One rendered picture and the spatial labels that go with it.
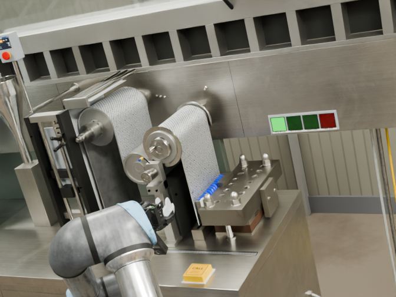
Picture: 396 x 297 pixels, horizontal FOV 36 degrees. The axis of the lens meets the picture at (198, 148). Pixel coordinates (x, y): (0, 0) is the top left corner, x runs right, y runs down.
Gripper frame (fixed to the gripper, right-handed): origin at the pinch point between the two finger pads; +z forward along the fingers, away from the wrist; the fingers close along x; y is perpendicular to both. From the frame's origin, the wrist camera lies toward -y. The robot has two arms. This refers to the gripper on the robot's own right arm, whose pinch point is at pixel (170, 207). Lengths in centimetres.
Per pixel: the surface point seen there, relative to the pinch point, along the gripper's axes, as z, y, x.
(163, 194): 9.3, 0.1, 7.7
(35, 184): 20, 1, 74
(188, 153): 18.6, 11.1, -0.4
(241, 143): 201, -58, 66
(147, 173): 4.6, 10.4, 8.4
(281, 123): 45, 10, -25
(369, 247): 156, -109, -20
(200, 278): -13.4, -17.2, -12.8
